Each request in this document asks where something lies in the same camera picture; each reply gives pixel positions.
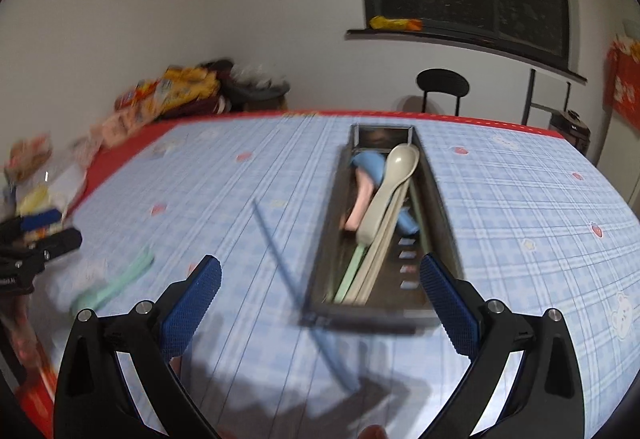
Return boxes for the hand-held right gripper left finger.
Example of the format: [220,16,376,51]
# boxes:
[54,255,223,439]

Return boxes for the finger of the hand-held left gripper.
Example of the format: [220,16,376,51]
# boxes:
[0,210,63,245]
[27,227,83,265]

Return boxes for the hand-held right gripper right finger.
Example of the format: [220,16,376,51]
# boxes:
[419,253,586,439]

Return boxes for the green spoon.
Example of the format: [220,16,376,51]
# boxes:
[74,246,156,312]

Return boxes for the metal utensil box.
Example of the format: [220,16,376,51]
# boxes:
[300,123,465,334]

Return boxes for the blue chopstick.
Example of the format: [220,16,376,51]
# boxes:
[251,198,360,394]

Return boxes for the green chopstick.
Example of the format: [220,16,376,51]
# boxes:
[332,241,362,305]

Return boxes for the pink spoon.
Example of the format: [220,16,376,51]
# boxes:
[344,172,376,231]

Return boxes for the white spoon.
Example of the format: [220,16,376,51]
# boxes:
[356,143,421,246]

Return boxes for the blue spoon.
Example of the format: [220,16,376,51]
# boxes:
[350,152,419,238]

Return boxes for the crinkled snack packet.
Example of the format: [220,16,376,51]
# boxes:
[5,134,53,182]

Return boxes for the red table cover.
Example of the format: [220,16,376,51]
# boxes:
[15,106,640,439]

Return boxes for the blue plaid tablecloth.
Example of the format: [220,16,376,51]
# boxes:
[65,112,640,439]

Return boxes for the pink tissue pack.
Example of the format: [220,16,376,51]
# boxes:
[97,106,156,147]

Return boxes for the red snack bag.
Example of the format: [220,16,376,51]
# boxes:
[115,79,166,112]

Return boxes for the dark red cloth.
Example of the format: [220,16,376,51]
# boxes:
[180,96,231,120]

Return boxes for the black rice cooker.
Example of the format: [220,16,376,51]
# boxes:
[549,109,592,155]

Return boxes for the black round chair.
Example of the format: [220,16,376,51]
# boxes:
[416,68,471,116]

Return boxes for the black metal stand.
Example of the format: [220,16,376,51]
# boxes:
[521,68,572,126]

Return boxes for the dark window sill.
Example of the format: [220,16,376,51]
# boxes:
[346,26,587,84]

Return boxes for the red printed bag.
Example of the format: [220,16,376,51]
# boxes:
[602,36,640,132]

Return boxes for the yellow packet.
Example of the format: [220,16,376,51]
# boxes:
[369,15,423,32]

